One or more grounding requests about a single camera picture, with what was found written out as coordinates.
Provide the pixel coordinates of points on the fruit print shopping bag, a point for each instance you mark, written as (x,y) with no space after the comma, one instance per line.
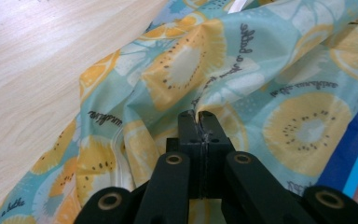
(183,62)

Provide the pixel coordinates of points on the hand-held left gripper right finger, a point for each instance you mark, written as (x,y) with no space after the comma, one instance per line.
(216,140)

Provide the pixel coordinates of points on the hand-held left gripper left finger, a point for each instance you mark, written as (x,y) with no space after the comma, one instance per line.
(192,143)

